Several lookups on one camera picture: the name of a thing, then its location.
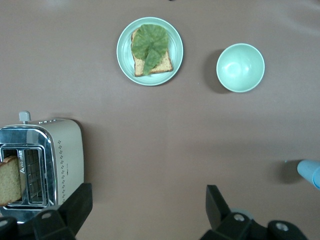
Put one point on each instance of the brown bread slice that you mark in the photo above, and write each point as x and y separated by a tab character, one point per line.
165	65

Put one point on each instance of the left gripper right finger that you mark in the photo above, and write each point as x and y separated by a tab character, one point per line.
225	225

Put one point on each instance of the pale blue plastic cup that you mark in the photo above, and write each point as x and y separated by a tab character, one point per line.
310	172

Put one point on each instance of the green lettuce leaf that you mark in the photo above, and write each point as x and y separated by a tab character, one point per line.
150	42

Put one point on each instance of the beige chrome toaster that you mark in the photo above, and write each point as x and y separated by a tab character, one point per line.
67	155

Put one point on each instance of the pale green bowl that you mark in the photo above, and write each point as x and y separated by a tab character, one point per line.
240	67

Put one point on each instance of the pale green plate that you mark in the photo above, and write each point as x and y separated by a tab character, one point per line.
175	50

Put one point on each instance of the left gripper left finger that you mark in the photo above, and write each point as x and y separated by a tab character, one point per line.
67	220

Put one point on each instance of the brown toast slice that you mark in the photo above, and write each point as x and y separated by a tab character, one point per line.
10	182

